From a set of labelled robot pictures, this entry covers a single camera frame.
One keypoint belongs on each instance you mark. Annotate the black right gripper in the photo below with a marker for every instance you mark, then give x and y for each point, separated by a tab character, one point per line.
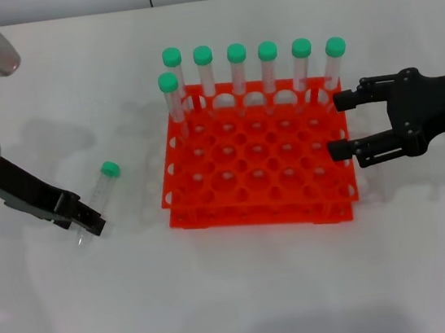
420	107

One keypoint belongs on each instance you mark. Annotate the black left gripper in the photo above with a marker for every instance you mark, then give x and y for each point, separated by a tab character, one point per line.
24	184

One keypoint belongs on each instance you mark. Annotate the green-capped clear test tube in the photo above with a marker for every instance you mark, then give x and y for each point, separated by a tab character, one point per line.
236	52
172	56
267	50
301	48
109	168
202	55
168	82
335	47

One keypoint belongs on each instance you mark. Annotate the orange test tube rack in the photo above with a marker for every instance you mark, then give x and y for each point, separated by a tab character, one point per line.
263	161

